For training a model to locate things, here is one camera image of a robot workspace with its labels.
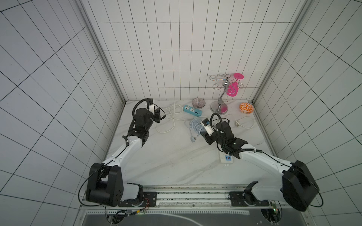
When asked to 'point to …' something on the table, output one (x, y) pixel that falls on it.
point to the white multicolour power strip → (226, 158)
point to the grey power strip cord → (188, 124)
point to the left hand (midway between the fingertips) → (156, 109)
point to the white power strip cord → (237, 123)
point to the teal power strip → (192, 110)
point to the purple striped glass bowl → (198, 103)
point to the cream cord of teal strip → (166, 123)
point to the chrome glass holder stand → (219, 108)
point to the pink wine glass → (233, 89)
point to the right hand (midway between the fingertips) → (204, 126)
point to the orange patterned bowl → (246, 108)
